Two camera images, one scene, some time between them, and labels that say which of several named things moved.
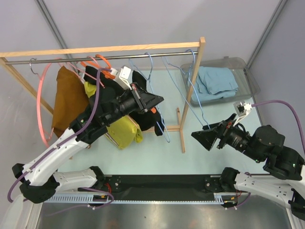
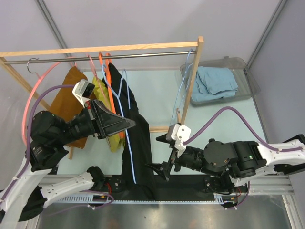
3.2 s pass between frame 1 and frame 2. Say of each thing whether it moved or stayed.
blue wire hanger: moved
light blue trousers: stayed
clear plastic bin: stayed
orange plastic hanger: moved
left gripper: moved
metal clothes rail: stayed
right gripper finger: moved
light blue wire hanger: moved
